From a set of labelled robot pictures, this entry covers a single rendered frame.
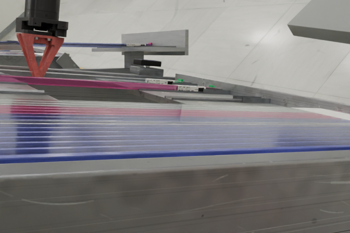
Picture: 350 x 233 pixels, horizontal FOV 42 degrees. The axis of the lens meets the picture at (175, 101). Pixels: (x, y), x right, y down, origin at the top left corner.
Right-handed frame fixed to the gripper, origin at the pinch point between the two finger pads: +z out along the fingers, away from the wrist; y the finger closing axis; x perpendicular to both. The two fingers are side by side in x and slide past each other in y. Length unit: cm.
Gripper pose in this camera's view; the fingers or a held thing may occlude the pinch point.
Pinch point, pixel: (37, 73)
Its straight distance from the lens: 81.6
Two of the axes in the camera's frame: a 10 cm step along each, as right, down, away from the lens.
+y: 5.2, 1.5, -8.4
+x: 8.5, 0.3, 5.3
